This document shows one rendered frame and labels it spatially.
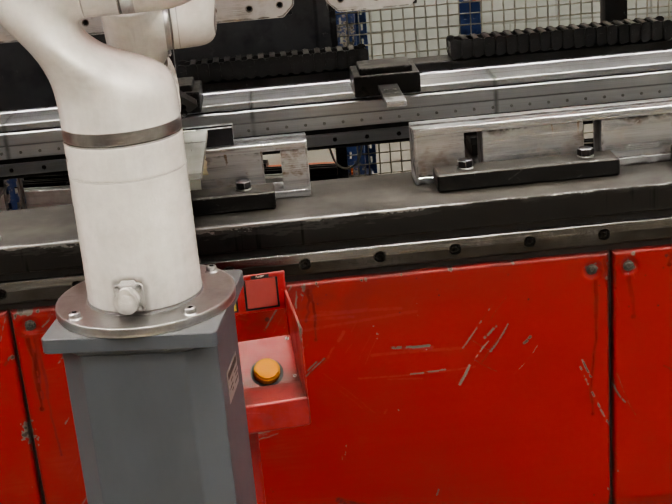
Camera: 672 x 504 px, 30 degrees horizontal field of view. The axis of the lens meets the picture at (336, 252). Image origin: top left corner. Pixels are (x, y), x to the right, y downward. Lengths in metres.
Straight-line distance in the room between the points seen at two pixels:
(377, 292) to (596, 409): 0.43
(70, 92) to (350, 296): 0.89
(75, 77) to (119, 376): 0.30
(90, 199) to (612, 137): 1.11
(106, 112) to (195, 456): 0.37
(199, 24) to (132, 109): 0.54
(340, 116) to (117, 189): 1.13
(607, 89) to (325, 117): 0.53
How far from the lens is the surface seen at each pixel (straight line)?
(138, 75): 1.24
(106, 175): 1.25
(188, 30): 1.76
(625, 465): 2.24
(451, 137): 2.09
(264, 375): 1.81
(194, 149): 1.96
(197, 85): 2.32
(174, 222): 1.27
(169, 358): 1.28
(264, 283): 1.86
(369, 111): 2.33
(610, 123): 2.14
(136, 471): 1.34
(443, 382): 2.10
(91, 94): 1.23
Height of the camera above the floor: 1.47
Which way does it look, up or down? 19 degrees down
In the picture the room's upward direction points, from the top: 5 degrees counter-clockwise
